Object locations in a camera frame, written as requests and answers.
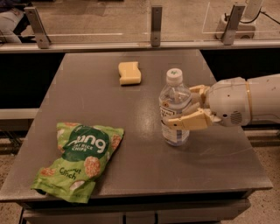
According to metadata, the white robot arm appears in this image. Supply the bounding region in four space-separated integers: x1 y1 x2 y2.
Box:
164 74 280 130

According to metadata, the yellow sponge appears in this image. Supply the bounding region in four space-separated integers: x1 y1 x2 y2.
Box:
118 61 142 85

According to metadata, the clear acrylic barrier panel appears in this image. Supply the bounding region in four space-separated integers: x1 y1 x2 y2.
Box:
0 0 280 45

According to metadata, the person in background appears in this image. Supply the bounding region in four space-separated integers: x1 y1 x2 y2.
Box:
0 0 30 43

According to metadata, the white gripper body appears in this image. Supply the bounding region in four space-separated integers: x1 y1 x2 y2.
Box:
206 77 251 127

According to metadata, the black cable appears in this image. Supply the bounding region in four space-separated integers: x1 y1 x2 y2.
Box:
223 7 280 25

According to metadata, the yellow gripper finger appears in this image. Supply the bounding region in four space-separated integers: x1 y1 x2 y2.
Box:
190 85 210 101
166 108 214 130

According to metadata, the clear plastic water bottle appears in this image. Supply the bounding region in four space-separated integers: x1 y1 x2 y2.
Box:
158 68 192 146

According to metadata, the left metal bracket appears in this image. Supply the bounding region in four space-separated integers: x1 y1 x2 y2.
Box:
24 6 50 49

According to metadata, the middle metal bracket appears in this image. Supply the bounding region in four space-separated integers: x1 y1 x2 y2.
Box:
150 5 163 47

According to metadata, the green rice chips bag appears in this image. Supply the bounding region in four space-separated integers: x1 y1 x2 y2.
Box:
31 122 124 204

